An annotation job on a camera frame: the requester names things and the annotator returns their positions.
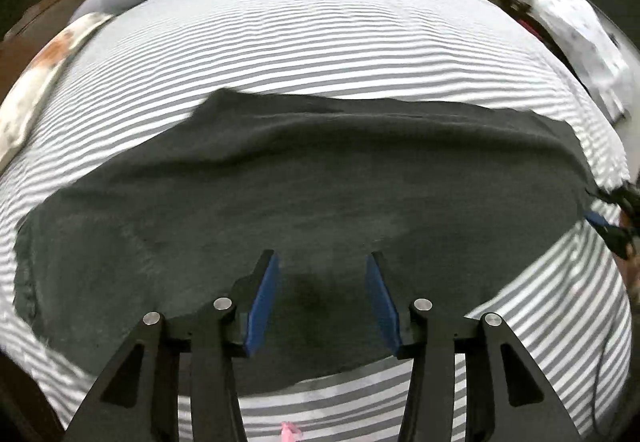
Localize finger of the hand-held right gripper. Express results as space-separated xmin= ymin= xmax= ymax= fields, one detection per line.
xmin=585 ymin=211 xmax=640 ymax=260
xmin=595 ymin=184 xmax=640 ymax=211

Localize carved dark wooden headboard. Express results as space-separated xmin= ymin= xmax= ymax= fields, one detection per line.
xmin=0 ymin=0 xmax=96 ymax=87

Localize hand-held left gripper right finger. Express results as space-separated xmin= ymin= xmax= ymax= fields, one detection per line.
xmin=365 ymin=251 xmax=583 ymax=442

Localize grey white striped bed sheet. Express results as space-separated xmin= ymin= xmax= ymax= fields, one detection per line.
xmin=0 ymin=0 xmax=633 ymax=442

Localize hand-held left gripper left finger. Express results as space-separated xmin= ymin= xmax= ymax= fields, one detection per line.
xmin=64 ymin=249 xmax=281 ymax=442

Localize floral print pillow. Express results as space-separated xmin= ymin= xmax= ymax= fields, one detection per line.
xmin=0 ymin=12 xmax=113 ymax=170

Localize white patterned cloth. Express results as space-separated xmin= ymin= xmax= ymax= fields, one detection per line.
xmin=535 ymin=0 xmax=631 ymax=123

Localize dark grey denim pants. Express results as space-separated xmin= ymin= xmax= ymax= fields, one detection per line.
xmin=12 ymin=88 xmax=601 ymax=395

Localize thin black cable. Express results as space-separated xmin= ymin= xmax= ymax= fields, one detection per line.
xmin=592 ymin=332 xmax=626 ymax=428

